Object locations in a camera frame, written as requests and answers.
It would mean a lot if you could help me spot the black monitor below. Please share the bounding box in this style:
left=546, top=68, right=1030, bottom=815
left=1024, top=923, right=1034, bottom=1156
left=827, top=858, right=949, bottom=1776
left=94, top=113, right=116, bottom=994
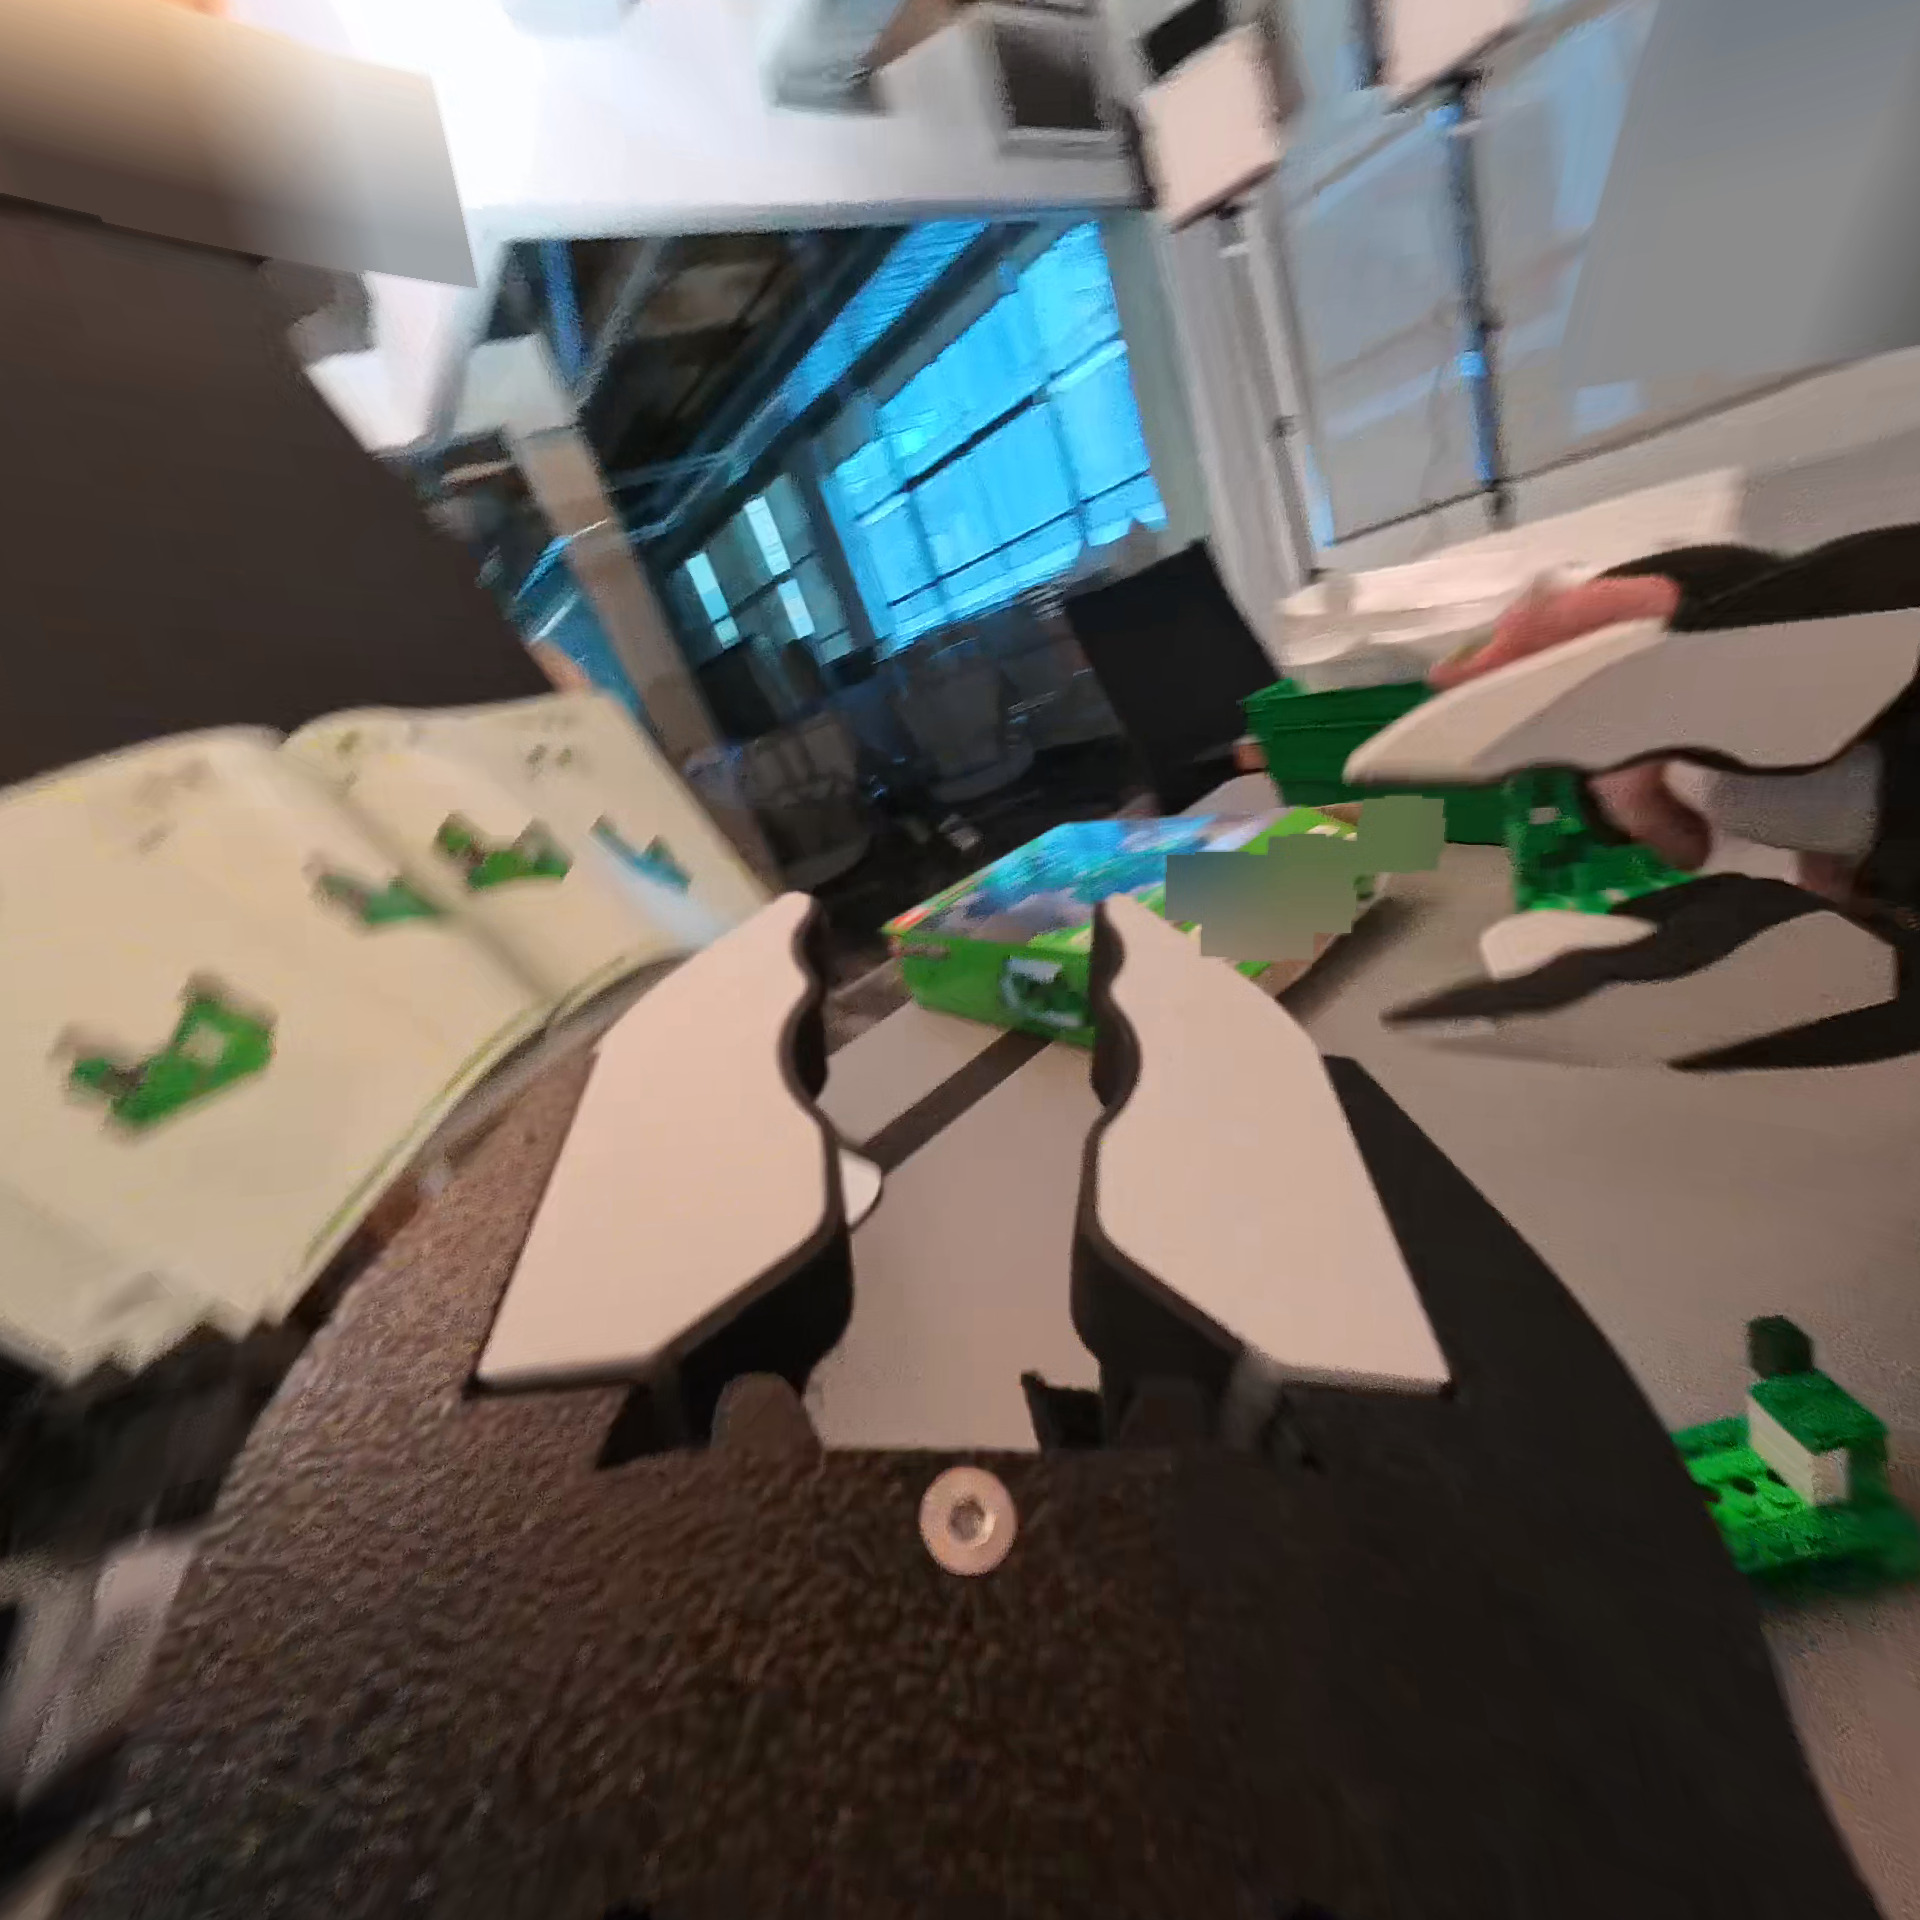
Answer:
left=1063, top=540, right=1279, bottom=819

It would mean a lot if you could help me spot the dark panel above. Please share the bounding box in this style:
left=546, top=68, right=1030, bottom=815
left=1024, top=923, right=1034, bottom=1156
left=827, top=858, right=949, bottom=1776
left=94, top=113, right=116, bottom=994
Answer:
left=0, top=194, right=559, bottom=782

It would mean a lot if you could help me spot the lego instruction booklet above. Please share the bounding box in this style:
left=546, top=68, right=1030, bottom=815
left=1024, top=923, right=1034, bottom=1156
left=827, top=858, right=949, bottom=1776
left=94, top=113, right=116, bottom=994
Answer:
left=0, top=690, right=771, bottom=1390

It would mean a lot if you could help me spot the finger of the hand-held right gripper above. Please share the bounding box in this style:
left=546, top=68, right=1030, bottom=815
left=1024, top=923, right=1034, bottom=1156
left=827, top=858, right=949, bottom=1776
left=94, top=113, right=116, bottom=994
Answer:
left=1380, top=959, right=1920, bottom=1075
left=1477, top=878, right=1920, bottom=991

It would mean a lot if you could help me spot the small green lego build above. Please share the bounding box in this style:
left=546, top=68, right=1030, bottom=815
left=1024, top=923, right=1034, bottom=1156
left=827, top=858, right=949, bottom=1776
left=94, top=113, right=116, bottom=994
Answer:
left=1668, top=1316, right=1920, bottom=1579

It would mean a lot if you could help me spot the plain green box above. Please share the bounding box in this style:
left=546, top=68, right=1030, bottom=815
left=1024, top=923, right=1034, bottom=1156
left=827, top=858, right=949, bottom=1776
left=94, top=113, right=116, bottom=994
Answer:
left=1240, top=680, right=1518, bottom=847

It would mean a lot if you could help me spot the person's right hand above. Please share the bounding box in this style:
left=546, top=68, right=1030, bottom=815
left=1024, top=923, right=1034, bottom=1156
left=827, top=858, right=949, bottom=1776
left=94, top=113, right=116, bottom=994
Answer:
left=1431, top=577, right=1714, bottom=890

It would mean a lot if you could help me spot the green lego box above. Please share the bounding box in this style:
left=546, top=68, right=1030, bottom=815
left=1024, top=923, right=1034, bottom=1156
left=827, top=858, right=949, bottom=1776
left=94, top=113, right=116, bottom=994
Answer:
left=883, top=808, right=1390, bottom=1052

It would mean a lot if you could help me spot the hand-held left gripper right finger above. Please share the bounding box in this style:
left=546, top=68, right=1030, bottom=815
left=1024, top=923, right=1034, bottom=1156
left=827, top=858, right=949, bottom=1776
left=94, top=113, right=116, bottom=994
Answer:
left=1071, top=896, right=1454, bottom=1431

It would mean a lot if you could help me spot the large green lego model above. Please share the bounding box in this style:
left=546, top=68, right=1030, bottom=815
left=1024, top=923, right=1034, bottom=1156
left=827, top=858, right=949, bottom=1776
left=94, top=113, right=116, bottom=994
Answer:
left=1506, top=769, right=1696, bottom=916

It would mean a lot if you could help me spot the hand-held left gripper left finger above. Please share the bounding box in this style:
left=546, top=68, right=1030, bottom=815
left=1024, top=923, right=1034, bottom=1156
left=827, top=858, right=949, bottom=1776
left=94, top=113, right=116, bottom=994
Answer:
left=470, top=890, right=860, bottom=1431

